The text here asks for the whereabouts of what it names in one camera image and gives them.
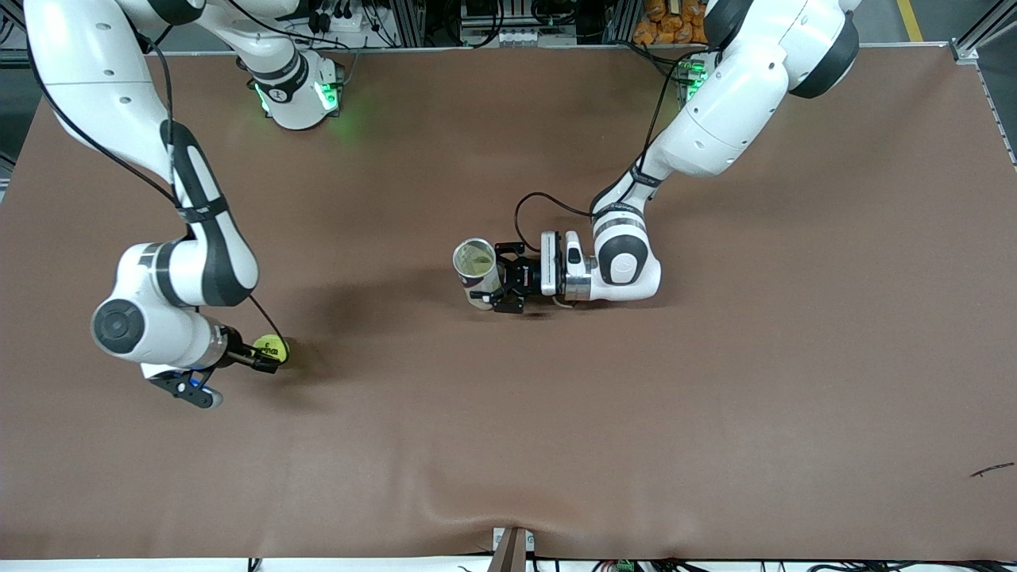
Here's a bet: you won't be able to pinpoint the Wilson tennis ball can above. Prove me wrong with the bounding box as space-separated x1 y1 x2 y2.
452 238 504 311

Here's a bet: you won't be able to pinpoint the brown table mat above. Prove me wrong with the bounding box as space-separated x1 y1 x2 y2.
0 44 1017 562

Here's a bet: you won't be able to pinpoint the orange bagged items pile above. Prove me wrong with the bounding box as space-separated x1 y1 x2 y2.
632 0 710 46

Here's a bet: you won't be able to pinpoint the white power strip black plugs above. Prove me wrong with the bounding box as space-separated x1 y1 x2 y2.
306 0 376 34

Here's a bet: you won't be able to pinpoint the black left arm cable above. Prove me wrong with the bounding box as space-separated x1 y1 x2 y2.
513 48 694 239

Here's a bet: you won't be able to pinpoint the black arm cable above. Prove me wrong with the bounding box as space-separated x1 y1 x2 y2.
513 48 694 239
28 32 292 344

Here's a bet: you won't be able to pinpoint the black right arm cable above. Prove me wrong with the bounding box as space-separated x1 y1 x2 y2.
28 32 292 344

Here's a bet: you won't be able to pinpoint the aluminium frame profile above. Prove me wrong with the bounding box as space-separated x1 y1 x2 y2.
949 0 1017 66

